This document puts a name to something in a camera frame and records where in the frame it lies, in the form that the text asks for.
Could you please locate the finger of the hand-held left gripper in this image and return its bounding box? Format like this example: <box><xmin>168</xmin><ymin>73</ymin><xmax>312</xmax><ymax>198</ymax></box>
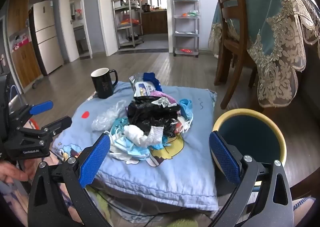
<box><xmin>17</xmin><ymin>116</ymin><xmax>73</xmax><ymax>143</ymax></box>
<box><xmin>9</xmin><ymin>100</ymin><xmax>54</xmax><ymax>127</ymax></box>

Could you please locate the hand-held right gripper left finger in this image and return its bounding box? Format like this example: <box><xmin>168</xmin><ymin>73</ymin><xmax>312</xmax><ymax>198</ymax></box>
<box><xmin>27</xmin><ymin>132</ymin><xmax>112</xmax><ymax>227</ymax></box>

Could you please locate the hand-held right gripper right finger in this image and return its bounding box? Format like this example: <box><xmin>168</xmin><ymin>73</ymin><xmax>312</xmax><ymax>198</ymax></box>
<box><xmin>209</xmin><ymin>130</ymin><xmax>295</xmax><ymax>227</ymax></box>

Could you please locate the blue bin with yellow rim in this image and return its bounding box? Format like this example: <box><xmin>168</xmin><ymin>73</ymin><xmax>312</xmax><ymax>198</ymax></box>
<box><xmin>212</xmin><ymin>108</ymin><xmax>287</xmax><ymax>192</ymax></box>

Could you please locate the clear plastic bag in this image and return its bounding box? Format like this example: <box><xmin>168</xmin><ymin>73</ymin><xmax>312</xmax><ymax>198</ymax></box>
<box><xmin>91</xmin><ymin>100</ymin><xmax>127</xmax><ymax>131</ymax></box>

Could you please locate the white face mask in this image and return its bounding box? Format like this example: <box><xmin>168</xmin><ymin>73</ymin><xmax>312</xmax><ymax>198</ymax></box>
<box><xmin>175</xmin><ymin>114</ymin><xmax>194</xmax><ymax>134</ymax></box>

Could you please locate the white paper towel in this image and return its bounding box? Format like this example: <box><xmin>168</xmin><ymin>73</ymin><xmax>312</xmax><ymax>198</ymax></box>
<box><xmin>124</xmin><ymin>125</ymin><xmax>163</xmax><ymax>147</ymax></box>

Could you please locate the black plastic bag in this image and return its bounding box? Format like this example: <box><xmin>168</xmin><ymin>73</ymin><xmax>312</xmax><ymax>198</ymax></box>
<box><xmin>127</xmin><ymin>101</ymin><xmax>181</xmax><ymax>138</ymax></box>

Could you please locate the white barcode wrapper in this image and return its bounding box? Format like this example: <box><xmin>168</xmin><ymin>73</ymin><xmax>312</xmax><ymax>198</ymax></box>
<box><xmin>152</xmin><ymin>97</ymin><xmax>177</xmax><ymax>108</ymax></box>

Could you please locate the blue silver wet wipes packet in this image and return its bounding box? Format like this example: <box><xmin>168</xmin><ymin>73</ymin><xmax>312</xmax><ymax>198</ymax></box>
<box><xmin>129</xmin><ymin>72</ymin><xmax>163</xmax><ymax>98</ymax></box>

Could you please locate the pink foil wrapper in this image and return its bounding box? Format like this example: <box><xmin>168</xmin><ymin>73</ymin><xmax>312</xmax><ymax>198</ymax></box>
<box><xmin>149</xmin><ymin>91</ymin><xmax>177</xmax><ymax>104</ymax></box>

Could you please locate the person's left hand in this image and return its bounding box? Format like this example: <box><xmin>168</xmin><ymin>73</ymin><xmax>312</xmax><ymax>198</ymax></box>
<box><xmin>0</xmin><ymin>161</ymin><xmax>28</xmax><ymax>184</ymax></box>

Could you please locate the wooden wardrobe cabinet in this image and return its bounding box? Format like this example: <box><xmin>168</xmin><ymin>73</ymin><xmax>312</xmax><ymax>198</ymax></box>
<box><xmin>7</xmin><ymin>0</ymin><xmax>52</xmax><ymax>88</ymax></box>

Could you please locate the blue cartoon printed cushion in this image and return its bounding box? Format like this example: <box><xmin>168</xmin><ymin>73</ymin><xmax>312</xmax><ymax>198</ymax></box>
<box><xmin>51</xmin><ymin>81</ymin><xmax>218</xmax><ymax>211</ymax></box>

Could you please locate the black mug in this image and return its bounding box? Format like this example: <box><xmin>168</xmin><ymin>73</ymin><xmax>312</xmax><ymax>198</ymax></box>
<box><xmin>90</xmin><ymin>68</ymin><xmax>119</xmax><ymax>99</ymax></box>

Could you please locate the pink hanging organizer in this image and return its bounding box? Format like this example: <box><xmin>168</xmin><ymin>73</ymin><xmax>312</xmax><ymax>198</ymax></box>
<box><xmin>9</xmin><ymin>31</ymin><xmax>32</xmax><ymax>51</ymax></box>

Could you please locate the beige refrigerator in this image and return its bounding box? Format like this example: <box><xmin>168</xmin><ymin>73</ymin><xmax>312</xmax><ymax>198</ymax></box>
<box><xmin>29</xmin><ymin>0</ymin><xmax>65</xmax><ymax>76</ymax></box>

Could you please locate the person's right leg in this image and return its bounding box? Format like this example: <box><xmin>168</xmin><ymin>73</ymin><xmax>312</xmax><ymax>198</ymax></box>
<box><xmin>291</xmin><ymin>197</ymin><xmax>315</xmax><ymax>220</ymax></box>

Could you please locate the brown wooden chair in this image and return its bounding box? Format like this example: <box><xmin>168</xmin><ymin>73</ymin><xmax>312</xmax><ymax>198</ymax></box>
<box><xmin>213</xmin><ymin>0</ymin><xmax>259</xmax><ymax>111</ymax></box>

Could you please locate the metal shelf rack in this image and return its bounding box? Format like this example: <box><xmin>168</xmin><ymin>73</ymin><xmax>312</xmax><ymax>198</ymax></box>
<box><xmin>111</xmin><ymin>0</ymin><xmax>145</xmax><ymax>50</ymax></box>

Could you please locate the grey plastic shelf trolley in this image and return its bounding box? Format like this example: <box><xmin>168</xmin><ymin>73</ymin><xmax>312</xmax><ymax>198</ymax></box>
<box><xmin>172</xmin><ymin>0</ymin><xmax>200</xmax><ymax>58</ymax></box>

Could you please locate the wooden kitchen cabinet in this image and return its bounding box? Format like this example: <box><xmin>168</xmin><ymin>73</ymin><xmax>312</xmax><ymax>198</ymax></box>
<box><xmin>141</xmin><ymin>10</ymin><xmax>168</xmax><ymax>35</ymax></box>

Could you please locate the table with lace tablecloth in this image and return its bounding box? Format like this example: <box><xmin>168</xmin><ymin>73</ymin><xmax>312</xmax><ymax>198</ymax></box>
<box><xmin>208</xmin><ymin>0</ymin><xmax>320</xmax><ymax>108</ymax></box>

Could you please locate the black cable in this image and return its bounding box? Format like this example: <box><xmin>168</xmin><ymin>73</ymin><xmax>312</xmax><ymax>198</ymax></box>
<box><xmin>96</xmin><ymin>187</ymin><xmax>180</xmax><ymax>217</ymax></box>

